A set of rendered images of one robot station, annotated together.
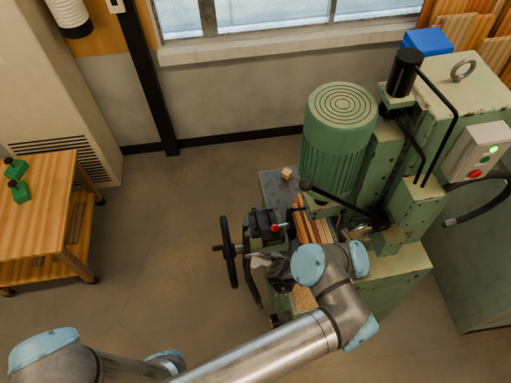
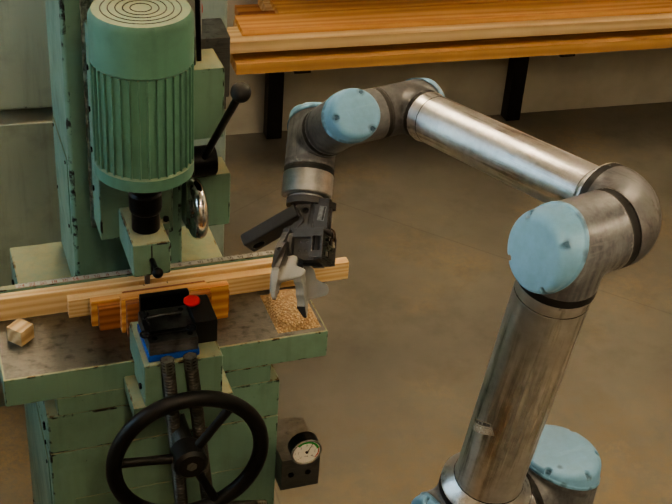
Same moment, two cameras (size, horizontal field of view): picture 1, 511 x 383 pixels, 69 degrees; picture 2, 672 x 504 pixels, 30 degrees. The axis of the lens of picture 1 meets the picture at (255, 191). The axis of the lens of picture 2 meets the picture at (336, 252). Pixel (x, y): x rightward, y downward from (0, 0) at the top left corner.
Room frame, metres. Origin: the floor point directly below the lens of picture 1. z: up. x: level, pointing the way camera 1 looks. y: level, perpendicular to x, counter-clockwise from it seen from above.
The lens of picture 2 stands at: (0.74, 1.74, 2.33)
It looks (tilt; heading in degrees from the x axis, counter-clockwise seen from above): 33 degrees down; 258
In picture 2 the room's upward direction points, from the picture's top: 4 degrees clockwise
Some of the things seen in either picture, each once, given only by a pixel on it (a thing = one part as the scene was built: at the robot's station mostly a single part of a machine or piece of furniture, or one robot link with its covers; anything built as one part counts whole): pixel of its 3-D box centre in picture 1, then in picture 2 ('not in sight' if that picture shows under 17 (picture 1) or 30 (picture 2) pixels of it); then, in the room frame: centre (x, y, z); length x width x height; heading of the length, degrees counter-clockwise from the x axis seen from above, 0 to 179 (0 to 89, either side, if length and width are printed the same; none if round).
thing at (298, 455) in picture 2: (275, 322); (303, 450); (0.38, -0.05, 0.65); 0.06 x 0.04 x 0.08; 9
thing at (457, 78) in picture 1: (462, 70); not in sight; (0.71, -0.51, 1.55); 0.06 x 0.02 x 0.07; 99
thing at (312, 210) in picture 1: (325, 206); (145, 242); (0.67, -0.24, 1.03); 0.14 x 0.07 x 0.09; 99
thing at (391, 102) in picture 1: (401, 85); not in sight; (0.69, -0.36, 1.54); 0.08 x 0.08 x 0.17; 9
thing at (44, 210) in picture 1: (34, 223); not in sight; (1.08, 1.27, 0.32); 0.66 x 0.57 x 0.64; 6
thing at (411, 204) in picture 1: (414, 201); (199, 94); (0.55, -0.46, 1.23); 0.09 x 0.08 x 0.15; 99
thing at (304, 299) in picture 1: (312, 293); (290, 305); (0.40, -0.17, 0.91); 0.12 x 0.09 x 0.03; 99
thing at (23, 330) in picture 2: (287, 173); (20, 332); (0.90, -0.13, 0.92); 0.03 x 0.03 x 0.03; 51
